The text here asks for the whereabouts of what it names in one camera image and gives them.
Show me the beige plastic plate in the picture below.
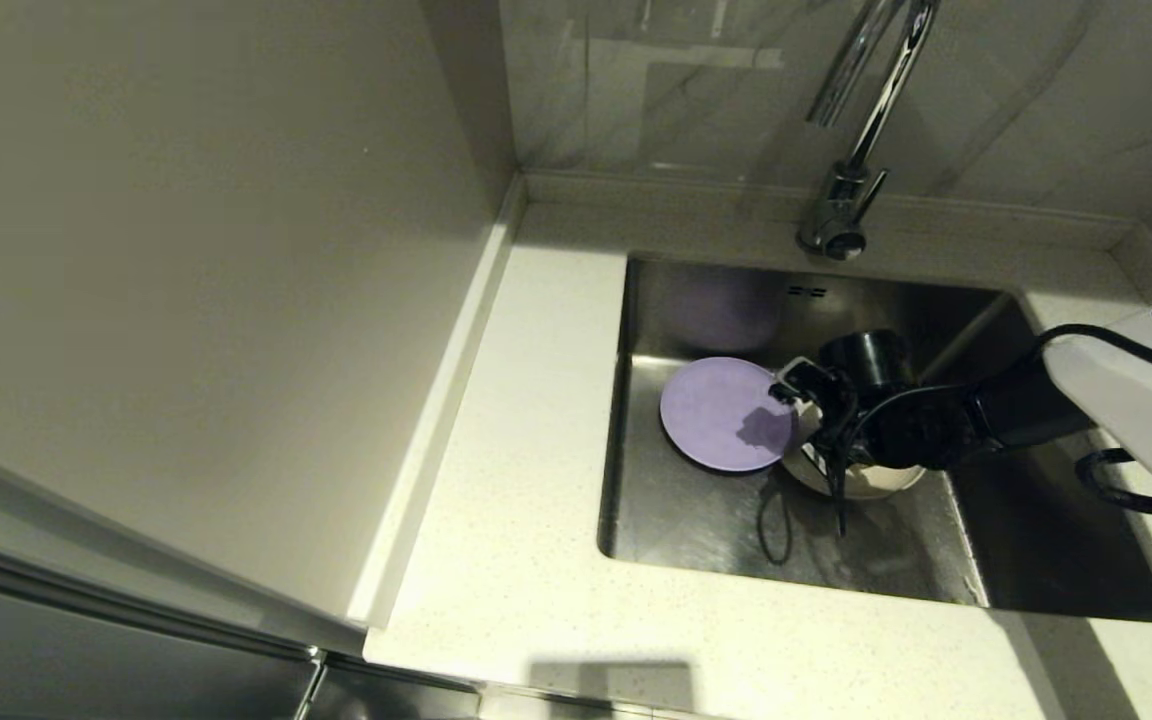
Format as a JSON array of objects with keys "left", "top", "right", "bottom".
[{"left": 781, "top": 400, "right": 927, "bottom": 501}]

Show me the purple plastic plate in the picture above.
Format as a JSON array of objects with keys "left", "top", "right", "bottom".
[{"left": 658, "top": 356, "right": 799, "bottom": 474}]

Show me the chrome gooseneck faucet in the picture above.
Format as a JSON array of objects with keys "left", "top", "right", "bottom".
[{"left": 796, "top": 0, "right": 940, "bottom": 263}]

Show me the stainless steel sink basin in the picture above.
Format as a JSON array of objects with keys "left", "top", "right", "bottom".
[{"left": 596, "top": 252, "right": 1152, "bottom": 625}]

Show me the beige cabinet side panel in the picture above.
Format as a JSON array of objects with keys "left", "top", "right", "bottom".
[{"left": 0, "top": 0, "right": 527, "bottom": 629}]

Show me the stainless steel appliance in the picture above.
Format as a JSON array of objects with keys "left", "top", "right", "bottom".
[{"left": 0, "top": 412, "right": 482, "bottom": 720}]

